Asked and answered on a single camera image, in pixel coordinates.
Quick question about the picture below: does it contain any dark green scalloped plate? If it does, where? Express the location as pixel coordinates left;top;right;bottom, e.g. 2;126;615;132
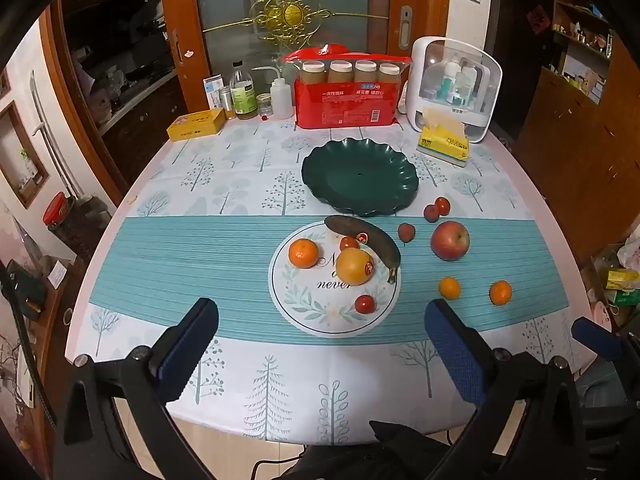
301;140;420;217

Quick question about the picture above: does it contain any wooden wall shelf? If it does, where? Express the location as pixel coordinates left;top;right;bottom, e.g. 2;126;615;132
550;0;618;106

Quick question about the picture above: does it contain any gold door ornament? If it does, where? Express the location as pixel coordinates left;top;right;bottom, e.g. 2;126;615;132
204;0;390;44

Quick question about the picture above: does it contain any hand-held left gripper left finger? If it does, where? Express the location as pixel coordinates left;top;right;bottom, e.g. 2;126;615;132
52;297;221;480

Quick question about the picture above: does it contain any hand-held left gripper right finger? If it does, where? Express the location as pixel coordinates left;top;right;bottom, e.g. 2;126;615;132
424;299;586;480

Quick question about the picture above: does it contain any small white carton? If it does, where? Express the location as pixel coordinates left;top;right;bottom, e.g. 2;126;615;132
202;74;226;111

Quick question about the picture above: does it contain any white squeeze wash bottle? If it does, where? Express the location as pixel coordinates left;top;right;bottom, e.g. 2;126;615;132
251;66;295;120

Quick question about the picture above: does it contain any medium orange mandarin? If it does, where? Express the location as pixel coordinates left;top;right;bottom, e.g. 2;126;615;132
288;238;320;269

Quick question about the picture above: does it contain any dark overripe banana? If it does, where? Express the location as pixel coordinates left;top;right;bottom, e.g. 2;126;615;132
324;215;402;285

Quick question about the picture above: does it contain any yellow tissue pack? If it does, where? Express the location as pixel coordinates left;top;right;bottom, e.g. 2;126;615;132
417;107;472;167

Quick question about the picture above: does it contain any wooden cabinet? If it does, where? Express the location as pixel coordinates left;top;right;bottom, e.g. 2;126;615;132
514;40;640;273

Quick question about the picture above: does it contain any large yellow orange with sticker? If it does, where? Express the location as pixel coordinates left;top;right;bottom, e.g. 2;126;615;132
335;248;375;287

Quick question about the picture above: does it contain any wooden glass door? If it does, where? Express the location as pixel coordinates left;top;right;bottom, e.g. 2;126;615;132
157;0;452;117

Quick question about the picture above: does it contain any round white floral placemat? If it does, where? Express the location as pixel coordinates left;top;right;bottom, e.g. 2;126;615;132
268;221;402;337

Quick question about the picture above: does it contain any white storage box clear lid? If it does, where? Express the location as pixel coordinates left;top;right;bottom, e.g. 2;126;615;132
404;36;503;144

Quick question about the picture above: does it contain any glass bottle green label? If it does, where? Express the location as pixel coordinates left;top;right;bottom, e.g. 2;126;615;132
229;61;259;121

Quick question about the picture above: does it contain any tree print tablecloth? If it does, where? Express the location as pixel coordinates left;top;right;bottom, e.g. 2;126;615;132
65;115;598;443

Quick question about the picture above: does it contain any red paper cup package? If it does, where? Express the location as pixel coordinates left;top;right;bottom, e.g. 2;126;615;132
284;43;414;129

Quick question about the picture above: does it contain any red apple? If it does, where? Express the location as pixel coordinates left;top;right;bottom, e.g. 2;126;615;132
431;221;471;262

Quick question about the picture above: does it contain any small metal can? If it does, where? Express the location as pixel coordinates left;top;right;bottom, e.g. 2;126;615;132
218;86;237;121

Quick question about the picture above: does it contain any yellow tin box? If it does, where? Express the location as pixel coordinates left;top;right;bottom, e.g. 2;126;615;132
166;108;226;142

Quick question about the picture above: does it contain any jar with red lid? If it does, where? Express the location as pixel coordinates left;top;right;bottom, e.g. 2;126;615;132
42;191;103;263

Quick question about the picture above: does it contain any white plastic bag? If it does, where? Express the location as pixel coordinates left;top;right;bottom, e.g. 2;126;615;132
616;237;640;273

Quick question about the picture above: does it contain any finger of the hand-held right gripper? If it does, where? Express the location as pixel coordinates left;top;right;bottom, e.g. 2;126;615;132
571;316;640;366

